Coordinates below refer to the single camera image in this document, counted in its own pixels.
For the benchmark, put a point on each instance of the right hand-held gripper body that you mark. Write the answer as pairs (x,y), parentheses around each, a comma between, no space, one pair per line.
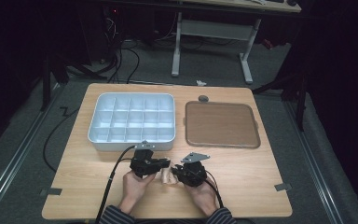
(194,174)

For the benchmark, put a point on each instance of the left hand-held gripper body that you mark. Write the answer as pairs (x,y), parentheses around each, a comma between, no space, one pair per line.
(141,163)

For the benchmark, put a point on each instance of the beige sock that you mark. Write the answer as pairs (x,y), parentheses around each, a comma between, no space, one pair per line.
(167,175)

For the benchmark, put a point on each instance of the person's right hand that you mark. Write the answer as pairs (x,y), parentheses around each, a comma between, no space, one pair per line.
(203,196)

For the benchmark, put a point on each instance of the person's left hand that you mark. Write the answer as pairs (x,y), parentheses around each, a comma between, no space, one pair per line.
(135,189)

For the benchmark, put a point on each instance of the white divided storage box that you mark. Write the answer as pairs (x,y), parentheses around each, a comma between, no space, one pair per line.
(132,123)

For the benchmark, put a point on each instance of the brown square tray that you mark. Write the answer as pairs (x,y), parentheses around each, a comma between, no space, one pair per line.
(222,124)

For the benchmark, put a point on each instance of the small grey knob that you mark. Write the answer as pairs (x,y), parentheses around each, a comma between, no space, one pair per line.
(203,99)

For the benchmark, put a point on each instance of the crumpled white paper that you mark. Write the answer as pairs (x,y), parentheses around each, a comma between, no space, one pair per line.
(201,82)

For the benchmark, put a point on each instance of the grey tape strip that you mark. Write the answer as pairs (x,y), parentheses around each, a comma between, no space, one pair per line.
(282,187)
(51,192)

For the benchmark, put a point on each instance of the black metal stand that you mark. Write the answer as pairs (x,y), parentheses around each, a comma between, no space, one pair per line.
(292,90)
(48,81)

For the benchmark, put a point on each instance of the white-legged wooden desk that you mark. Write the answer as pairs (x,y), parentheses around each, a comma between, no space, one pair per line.
(213,29)

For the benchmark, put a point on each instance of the metal floor rail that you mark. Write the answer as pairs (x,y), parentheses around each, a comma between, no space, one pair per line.
(313,168)
(18,155)

